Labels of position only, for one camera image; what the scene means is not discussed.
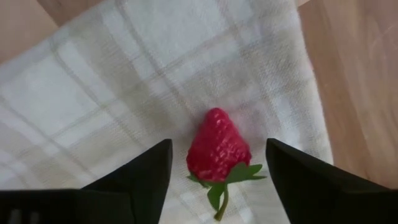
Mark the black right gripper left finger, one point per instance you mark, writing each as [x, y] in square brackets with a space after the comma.
[149, 183]

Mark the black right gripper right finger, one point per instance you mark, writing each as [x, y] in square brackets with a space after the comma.
[311, 186]

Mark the red toy strawberry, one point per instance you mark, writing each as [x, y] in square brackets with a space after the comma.
[217, 149]

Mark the white plaid dish towel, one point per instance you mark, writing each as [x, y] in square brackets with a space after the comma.
[124, 77]

